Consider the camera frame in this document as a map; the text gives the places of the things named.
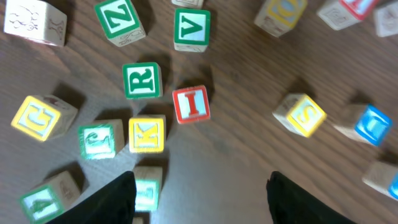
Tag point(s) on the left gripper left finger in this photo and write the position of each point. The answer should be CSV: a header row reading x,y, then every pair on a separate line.
x,y
113,204

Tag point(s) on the green 4 block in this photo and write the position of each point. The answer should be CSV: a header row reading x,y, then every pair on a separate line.
x,y
51,198

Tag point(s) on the yellow G block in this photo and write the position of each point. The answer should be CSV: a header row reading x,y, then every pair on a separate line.
x,y
44,117

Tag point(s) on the red Y block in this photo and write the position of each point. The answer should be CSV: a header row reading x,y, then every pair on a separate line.
x,y
340,14

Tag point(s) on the green J block left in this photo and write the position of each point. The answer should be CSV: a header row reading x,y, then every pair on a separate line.
x,y
102,139

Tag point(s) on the blue D block top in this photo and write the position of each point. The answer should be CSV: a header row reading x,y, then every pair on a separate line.
x,y
385,18

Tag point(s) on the blue P block left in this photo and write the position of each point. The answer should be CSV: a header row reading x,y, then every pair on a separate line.
x,y
194,4

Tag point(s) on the green R block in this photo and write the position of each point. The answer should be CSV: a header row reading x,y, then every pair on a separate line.
x,y
142,80

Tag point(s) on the blue d block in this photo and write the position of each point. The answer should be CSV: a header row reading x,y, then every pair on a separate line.
x,y
385,18
364,123

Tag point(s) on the green L block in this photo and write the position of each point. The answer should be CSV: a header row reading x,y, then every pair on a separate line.
x,y
148,187

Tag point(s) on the blue D block middle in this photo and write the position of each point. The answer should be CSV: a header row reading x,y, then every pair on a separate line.
x,y
364,123

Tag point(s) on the yellow K block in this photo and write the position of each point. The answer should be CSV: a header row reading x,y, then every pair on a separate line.
x,y
147,134

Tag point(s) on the green V block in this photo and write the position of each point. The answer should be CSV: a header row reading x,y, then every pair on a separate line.
x,y
191,30

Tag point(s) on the plain red print block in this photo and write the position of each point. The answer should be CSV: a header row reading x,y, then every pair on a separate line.
x,y
37,21

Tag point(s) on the yellow S block middle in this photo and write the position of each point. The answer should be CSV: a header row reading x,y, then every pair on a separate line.
x,y
299,114

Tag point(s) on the green Z block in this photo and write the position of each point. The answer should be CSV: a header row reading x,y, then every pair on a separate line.
x,y
120,21

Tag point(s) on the red I block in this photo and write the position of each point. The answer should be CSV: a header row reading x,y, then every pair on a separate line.
x,y
191,104

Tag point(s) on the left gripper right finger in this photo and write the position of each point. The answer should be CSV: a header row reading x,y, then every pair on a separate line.
x,y
291,204

